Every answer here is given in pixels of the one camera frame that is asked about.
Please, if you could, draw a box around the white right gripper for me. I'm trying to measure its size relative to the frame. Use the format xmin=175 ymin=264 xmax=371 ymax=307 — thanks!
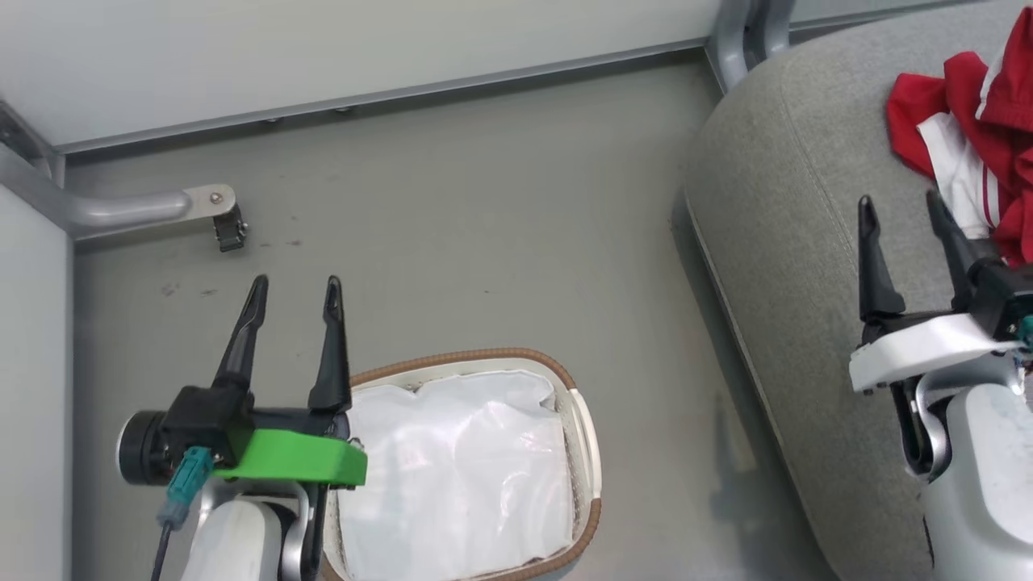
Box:
xmin=849 ymin=190 xmax=1027 ymax=395

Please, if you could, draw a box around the white plastic basket liner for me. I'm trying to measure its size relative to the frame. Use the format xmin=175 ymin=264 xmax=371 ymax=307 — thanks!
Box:
xmin=339 ymin=370 xmax=575 ymax=581

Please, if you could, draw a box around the small black caster clamp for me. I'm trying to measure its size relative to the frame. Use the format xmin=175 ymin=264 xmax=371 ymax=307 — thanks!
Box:
xmin=213 ymin=206 xmax=249 ymax=253

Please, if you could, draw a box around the white laundry basket brown rim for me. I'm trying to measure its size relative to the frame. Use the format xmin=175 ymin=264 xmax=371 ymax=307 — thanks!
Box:
xmin=321 ymin=349 xmax=603 ymax=581

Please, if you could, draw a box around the grey metal support bracket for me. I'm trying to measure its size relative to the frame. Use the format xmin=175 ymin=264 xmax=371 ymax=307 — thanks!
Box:
xmin=0 ymin=145 xmax=237 ymax=240
xmin=706 ymin=0 xmax=796 ymax=91

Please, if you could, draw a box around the grey metal corner post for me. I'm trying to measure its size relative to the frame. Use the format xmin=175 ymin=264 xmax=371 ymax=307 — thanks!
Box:
xmin=0 ymin=101 xmax=67 ymax=190

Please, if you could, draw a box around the long grey wall base rail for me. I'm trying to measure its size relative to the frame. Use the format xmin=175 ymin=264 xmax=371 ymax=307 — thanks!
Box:
xmin=52 ymin=36 xmax=723 ymax=156

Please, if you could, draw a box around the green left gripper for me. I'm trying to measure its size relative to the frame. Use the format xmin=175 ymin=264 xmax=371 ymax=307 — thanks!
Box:
xmin=211 ymin=274 xmax=369 ymax=490

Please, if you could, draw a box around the grey fabric sofa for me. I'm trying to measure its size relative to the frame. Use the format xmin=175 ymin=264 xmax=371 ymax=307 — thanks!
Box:
xmin=684 ymin=0 xmax=1033 ymax=581

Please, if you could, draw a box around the red and white garment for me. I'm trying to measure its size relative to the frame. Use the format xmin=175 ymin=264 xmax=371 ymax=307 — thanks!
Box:
xmin=886 ymin=8 xmax=1033 ymax=267

